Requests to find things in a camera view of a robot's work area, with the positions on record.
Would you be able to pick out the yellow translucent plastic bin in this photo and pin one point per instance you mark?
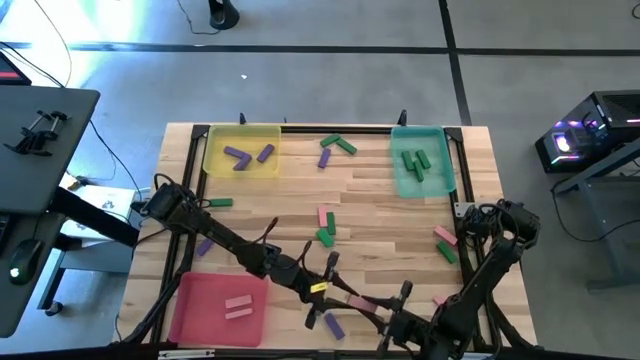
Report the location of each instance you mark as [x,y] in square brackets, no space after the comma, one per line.
[220,170]

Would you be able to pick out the teal translucent plastic bin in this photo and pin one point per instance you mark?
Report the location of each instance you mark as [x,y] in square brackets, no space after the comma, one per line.
[435,187]

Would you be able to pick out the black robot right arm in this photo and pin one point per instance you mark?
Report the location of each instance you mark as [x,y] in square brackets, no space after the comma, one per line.
[475,290]

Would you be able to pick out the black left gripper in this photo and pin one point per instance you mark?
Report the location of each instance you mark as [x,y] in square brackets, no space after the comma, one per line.
[300,282]

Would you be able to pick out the black clamp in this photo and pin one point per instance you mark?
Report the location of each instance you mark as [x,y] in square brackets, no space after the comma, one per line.
[47,135]
[22,145]

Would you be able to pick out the black device with red strip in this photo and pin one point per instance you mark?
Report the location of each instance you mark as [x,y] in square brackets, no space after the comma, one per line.
[10,75]

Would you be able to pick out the purple wooden block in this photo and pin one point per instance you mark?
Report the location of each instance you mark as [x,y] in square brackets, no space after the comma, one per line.
[234,152]
[324,158]
[334,326]
[242,163]
[265,153]
[204,247]

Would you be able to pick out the black lit computer case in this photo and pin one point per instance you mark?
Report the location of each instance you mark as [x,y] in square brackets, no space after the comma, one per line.
[615,115]

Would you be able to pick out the black computer mouse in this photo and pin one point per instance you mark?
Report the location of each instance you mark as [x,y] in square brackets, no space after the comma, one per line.
[25,260]

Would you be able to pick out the pink-red plastic bin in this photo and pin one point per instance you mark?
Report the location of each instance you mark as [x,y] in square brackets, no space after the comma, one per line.
[200,325]

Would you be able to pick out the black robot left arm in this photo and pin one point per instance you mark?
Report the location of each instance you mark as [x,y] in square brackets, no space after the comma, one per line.
[220,232]

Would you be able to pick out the black desk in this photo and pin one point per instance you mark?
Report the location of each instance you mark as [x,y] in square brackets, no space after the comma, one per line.
[40,175]

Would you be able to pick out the yellow tape tag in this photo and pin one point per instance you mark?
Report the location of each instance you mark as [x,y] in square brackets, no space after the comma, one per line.
[318,287]

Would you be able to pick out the black metal table frame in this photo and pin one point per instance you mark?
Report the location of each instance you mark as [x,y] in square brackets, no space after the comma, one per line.
[350,129]

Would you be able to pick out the silver metal bracket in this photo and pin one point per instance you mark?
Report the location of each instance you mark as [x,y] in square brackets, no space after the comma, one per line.
[185,354]

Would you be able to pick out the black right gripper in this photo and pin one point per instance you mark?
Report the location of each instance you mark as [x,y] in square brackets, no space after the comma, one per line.
[407,330]

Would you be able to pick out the grey metal stand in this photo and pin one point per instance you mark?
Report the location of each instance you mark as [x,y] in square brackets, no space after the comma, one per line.
[595,169]

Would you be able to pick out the black round stand base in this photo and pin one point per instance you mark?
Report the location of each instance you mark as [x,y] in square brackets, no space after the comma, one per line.
[223,17]

